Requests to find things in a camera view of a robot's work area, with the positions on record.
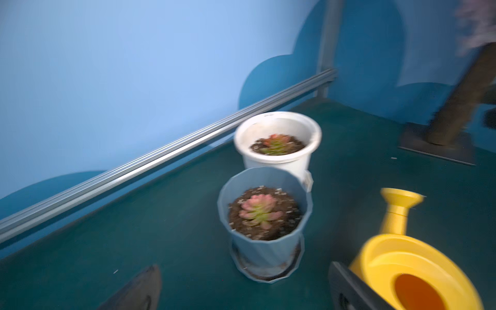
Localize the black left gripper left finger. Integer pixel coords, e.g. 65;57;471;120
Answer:
98;264;162;310

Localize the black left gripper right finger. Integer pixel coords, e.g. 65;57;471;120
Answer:
328;261;395;310

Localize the yellow watering can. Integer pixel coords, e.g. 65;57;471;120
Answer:
350;188;484;309

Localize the red-green succulent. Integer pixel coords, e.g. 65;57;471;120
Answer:
238;195;284;231

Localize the dark succulent in white pot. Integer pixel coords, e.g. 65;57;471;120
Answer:
250;134;306;156

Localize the blue-grey pot saucer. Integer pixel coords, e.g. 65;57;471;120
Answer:
229;235;305;284

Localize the blue-grey plant pot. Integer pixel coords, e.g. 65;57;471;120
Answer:
217;167;313;269

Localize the white plant pot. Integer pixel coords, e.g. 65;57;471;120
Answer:
234;111;322;192

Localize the pink blossom artificial tree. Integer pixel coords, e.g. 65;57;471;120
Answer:
424;1;495;146

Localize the aluminium frame rail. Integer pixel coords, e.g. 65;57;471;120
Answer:
1;68;338;243

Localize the brown tree base plate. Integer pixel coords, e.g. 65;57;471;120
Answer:
398;123;475;166

